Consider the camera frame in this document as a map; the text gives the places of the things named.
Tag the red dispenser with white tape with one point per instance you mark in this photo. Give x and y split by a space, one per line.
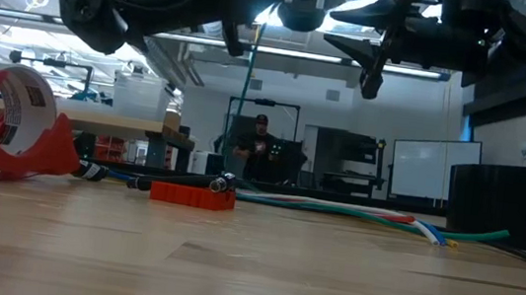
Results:
53 153

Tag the whiteboard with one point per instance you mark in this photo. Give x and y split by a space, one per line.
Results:
434 169

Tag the person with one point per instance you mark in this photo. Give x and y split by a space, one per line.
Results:
257 152

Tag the clear plastic storage bin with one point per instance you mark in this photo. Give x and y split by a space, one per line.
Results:
142 99

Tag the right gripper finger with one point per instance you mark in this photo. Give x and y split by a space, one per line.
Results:
358 49
372 13

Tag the black shelf cart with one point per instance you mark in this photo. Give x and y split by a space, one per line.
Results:
354 178

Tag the red drawer bins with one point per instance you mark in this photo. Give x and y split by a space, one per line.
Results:
111 150

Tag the black metal-tipped plug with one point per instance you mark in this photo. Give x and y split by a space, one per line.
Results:
221 183

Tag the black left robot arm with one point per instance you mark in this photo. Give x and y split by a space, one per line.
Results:
89 13

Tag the red plastic connector block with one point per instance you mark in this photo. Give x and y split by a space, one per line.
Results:
188 197

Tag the grey duct tape roll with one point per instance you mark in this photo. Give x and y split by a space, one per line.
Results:
509 205

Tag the grey wall vent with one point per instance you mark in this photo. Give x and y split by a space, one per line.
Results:
333 95
255 84

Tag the white box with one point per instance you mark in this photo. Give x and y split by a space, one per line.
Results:
206 163

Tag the wooden workbench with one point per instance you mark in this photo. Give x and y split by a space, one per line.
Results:
111 125

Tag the long ceiling light bar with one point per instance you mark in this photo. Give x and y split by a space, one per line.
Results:
303 55

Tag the black sleeve with white label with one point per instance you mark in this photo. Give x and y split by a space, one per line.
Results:
91 171

